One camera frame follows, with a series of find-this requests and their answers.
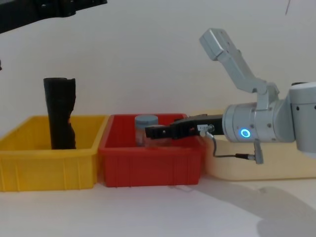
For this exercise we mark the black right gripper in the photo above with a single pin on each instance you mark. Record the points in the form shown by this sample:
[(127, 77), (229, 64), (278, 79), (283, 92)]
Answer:
[(209, 124)]

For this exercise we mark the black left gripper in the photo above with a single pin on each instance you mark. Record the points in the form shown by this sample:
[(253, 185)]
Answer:
[(55, 7)]

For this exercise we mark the clear jar with grey lid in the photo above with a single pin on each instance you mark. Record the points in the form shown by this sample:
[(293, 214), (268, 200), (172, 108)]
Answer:
[(145, 121)]

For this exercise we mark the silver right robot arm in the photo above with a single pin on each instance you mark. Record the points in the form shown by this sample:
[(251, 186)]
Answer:
[(261, 118)]

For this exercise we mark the red plastic bin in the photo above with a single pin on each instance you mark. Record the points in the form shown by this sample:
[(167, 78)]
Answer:
[(150, 168)]

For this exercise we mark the cream plastic tray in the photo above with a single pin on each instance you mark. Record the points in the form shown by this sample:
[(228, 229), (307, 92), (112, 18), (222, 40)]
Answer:
[(247, 170)]

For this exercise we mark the black crumpled tube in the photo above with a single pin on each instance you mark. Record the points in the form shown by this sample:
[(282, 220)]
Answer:
[(60, 111)]

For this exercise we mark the yellow plastic bin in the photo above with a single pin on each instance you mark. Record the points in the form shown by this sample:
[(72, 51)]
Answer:
[(44, 170)]

